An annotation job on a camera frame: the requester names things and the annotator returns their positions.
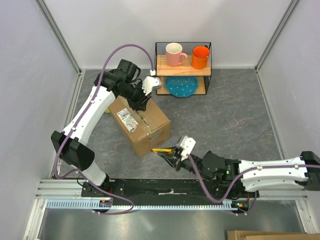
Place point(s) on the yellow utility knife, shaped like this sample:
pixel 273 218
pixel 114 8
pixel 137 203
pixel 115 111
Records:
pixel 163 150

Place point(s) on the cardboard sheet corner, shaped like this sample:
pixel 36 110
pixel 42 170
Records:
pixel 270 235

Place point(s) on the blue dotted plate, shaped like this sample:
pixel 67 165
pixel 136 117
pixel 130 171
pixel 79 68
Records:
pixel 181 86

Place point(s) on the black wire wooden shelf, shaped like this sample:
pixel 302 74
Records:
pixel 163 70

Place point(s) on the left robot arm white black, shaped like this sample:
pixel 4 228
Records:
pixel 71 143

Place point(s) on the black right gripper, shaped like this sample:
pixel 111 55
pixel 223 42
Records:
pixel 174 160

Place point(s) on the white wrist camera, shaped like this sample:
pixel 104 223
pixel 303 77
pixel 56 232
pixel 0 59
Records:
pixel 185 146
pixel 150 83

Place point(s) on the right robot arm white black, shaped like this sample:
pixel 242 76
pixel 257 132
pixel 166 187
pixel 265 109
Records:
pixel 250 176

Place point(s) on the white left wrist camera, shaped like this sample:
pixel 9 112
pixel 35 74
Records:
pixel 150 83

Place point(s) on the orange mug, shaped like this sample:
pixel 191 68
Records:
pixel 200 56

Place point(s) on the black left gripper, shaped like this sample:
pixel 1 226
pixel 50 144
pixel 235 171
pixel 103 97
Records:
pixel 141 104

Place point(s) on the pink mug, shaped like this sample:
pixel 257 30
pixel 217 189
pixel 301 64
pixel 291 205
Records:
pixel 174 54

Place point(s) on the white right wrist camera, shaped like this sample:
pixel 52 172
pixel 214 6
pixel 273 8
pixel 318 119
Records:
pixel 185 146

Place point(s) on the brown cardboard express box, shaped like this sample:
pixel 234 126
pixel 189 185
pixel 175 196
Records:
pixel 144 130

